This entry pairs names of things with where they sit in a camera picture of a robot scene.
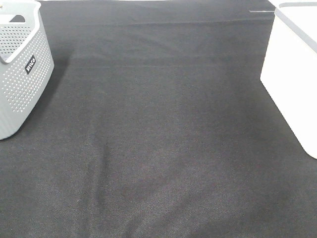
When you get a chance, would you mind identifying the black table cloth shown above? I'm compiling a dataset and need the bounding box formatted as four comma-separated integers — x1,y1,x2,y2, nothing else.
0,0,317,238

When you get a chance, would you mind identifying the white storage box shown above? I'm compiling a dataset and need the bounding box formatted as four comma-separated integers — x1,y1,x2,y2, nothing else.
260,0,317,158

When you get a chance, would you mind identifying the grey perforated plastic basket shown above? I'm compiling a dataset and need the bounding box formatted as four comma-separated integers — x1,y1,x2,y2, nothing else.
0,0,54,139

